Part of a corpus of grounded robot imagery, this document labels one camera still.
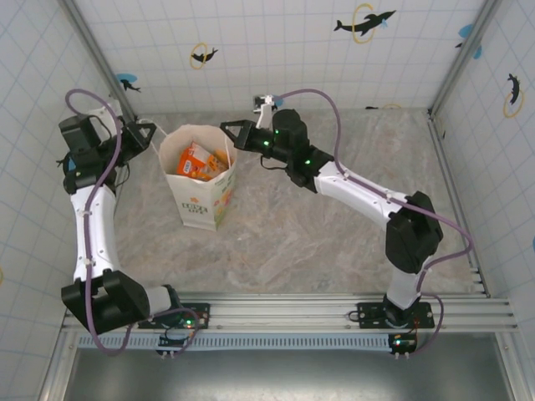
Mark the small orange snack packet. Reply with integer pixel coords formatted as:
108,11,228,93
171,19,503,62
192,143,215,181

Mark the white paper bag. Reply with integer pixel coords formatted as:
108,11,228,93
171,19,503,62
140,119,239,232

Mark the shark sticker blue oval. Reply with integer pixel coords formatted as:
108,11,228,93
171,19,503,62
115,73,142,94

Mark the left controller board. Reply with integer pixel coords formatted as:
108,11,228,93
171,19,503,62
156,327,198,359

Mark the controller board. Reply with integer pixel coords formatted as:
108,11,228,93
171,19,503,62
388,332,419,360
156,327,198,359

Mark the blue corner sticker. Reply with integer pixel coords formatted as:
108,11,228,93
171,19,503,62
455,23,484,59

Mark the right controller board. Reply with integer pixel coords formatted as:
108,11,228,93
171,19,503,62
388,332,419,360

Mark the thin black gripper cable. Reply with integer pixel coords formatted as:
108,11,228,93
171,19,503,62
258,154,292,171

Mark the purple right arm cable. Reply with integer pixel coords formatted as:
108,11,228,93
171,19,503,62
275,88,476,359

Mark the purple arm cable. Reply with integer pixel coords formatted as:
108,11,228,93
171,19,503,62
65,89,201,358
275,88,476,359

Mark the aluminium frame post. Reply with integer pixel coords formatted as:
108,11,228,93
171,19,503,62
428,0,502,118
58,0,139,124

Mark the small dolphin sticker yellow ring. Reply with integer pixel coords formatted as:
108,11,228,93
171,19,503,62
190,41,220,70

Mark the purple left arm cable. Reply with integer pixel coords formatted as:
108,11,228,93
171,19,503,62
65,89,201,358

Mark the large dolphin sticker yellow ring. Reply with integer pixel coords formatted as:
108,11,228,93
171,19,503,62
333,3,397,45

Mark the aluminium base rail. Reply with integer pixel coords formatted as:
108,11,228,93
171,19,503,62
62,291,519,335

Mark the aluminium side rail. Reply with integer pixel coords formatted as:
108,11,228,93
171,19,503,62
428,109,491,298

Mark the white slotted cable duct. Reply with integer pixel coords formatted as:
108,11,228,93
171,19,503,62
77,333,396,352

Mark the black fish sticker yellow ring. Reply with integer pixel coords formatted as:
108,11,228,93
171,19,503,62
502,73,526,119

